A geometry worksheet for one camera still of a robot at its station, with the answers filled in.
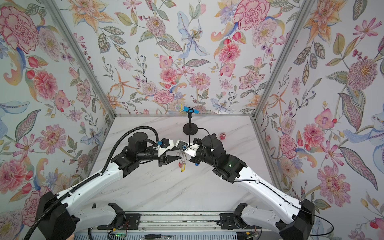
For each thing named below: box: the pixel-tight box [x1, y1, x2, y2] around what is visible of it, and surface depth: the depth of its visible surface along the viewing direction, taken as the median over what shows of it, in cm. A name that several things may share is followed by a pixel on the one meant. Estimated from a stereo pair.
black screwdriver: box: [145, 234, 177, 240], surface depth 72 cm
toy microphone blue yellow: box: [175, 103, 200, 114], surface depth 95 cm
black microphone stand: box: [183, 107, 198, 136], surface depth 113 cm
